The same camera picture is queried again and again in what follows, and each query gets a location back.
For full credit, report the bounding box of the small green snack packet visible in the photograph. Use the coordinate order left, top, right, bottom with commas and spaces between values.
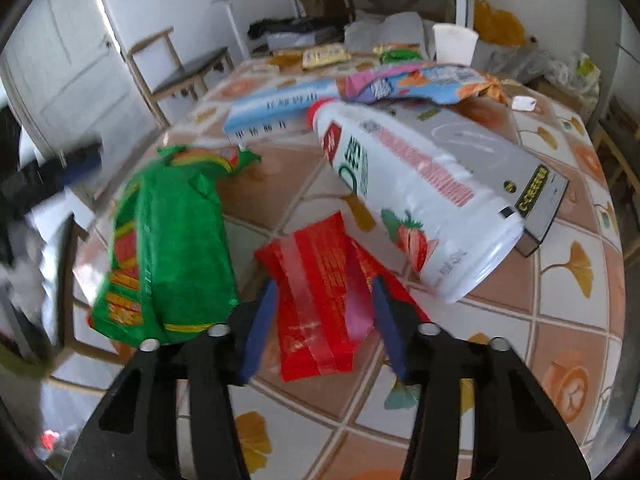
372, 42, 422, 63

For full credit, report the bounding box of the white strawberry yogurt bottle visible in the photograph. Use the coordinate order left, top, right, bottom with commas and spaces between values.
306, 97, 526, 304

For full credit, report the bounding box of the black cloth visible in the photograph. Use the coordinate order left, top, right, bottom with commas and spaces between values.
247, 17, 351, 41

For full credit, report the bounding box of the yellow snack packet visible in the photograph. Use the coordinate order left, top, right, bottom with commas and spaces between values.
301, 44, 351, 71

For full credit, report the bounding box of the orange snack packet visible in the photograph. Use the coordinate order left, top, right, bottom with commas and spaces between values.
462, 74, 508, 106

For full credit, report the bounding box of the clear plastic bag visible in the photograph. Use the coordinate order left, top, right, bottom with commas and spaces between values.
480, 40, 576, 98

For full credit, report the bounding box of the white paper cup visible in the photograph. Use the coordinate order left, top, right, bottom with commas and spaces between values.
431, 23, 480, 67

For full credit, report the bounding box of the brown cardboard box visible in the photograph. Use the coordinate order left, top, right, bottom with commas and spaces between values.
299, 0, 351, 18

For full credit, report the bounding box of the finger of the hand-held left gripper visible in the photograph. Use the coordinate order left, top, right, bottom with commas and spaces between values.
47, 141, 104, 187

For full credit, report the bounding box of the yellow plastic bag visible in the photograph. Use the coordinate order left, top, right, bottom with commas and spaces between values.
472, 0, 527, 47

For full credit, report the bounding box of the grey flat box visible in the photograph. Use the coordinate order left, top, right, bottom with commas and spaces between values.
395, 105, 571, 256

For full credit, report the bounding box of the red snack packet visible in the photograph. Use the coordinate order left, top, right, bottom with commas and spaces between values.
254, 211, 432, 382

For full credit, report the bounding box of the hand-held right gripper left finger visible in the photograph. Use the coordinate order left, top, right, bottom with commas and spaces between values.
62, 280, 279, 480

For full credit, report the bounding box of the purple blue snack bag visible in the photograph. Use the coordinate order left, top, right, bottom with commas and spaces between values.
337, 62, 488, 106

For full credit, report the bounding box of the green white shopping bag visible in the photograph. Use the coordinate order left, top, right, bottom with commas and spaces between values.
575, 52, 601, 92

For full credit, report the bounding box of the white door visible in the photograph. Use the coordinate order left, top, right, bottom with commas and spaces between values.
0, 0, 161, 171

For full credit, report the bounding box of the blue white box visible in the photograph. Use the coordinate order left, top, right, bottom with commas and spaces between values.
223, 77, 346, 147

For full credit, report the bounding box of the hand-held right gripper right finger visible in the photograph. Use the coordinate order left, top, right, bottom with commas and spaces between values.
371, 274, 593, 480

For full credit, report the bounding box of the green snack bag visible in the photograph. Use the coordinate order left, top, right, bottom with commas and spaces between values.
87, 145, 262, 346

